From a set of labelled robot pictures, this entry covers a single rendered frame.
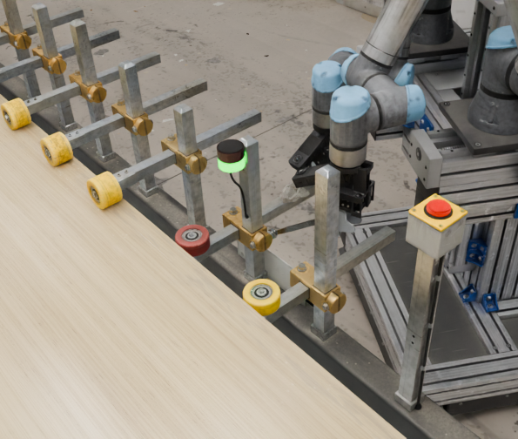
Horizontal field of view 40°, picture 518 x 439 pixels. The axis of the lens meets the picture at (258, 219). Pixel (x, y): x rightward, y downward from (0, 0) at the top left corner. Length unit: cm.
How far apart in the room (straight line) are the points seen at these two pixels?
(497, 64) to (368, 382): 77
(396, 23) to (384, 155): 206
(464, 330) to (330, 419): 117
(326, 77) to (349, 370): 68
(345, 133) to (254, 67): 293
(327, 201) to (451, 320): 112
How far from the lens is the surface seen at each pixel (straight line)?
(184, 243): 162
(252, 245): 168
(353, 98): 136
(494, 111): 176
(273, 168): 340
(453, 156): 177
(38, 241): 173
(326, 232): 144
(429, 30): 215
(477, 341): 239
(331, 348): 166
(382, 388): 160
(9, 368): 147
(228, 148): 152
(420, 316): 136
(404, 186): 330
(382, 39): 149
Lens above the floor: 197
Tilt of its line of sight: 40 degrees down
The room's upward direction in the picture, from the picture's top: 3 degrees counter-clockwise
